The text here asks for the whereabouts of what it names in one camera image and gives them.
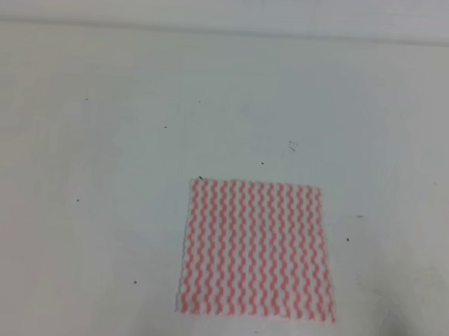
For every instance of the pink white striped towel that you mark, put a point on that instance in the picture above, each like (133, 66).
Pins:
(255, 248)

